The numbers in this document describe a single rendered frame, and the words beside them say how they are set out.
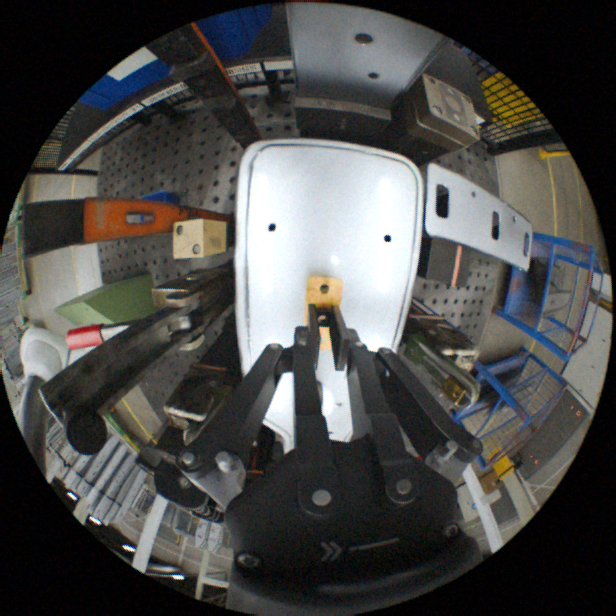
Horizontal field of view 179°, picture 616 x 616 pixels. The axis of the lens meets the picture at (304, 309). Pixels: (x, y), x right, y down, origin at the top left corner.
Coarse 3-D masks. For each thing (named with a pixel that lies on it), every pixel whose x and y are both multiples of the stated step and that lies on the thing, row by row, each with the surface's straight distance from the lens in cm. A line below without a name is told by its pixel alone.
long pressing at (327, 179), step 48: (288, 144) 25; (336, 144) 25; (240, 192) 23; (288, 192) 23; (336, 192) 23; (384, 192) 24; (240, 240) 23; (288, 240) 22; (336, 240) 22; (240, 288) 24; (288, 288) 23; (384, 288) 24; (240, 336) 26; (288, 336) 25; (384, 336) 27; (288, 384) 30; (336, 384) 30; (288, 432) 40; (336, 432) 40
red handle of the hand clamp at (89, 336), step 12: (96, 324) 24; (108, 324) 24; (120, 324) 22; (132, 324) 22; (180, 324) 21; (72, 336) 25; (84, 336) 24; (96, 336) 23; (108, 336) 23; (72, 348) 26
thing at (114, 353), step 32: (160, 320) 18; (96, 352) 16; (128, 352) 17; (160, 352) 19; (64, 384) 15; (96, 384) 16; (128, 384) 17; (64, 416) 15; (96, 416) 13; (96, 448) 14
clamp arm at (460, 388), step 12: (420, 336) 31; (408, 348) 31; (420, 348) 29; (432, 348) 29; (420, 360) 29; (432, 360) 28; (444, 360) 27; (432, 372) 28; (444, 372) 27; (456, 372) 26; (444, 384) 26; (456, 384) 25; (468, 384) 25; (444, 396) 27; (456, 396) 25; (468, 396) 25; (456, 408) 26
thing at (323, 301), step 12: (312, 276) 20; (312, 288) 20; (336, 288) 20; (312, 300) 20; (324, 300) 20; (336, 300) 21; (324, 312) 20; (324, 324) 20; (324, 336) 22; (324, 348) 23
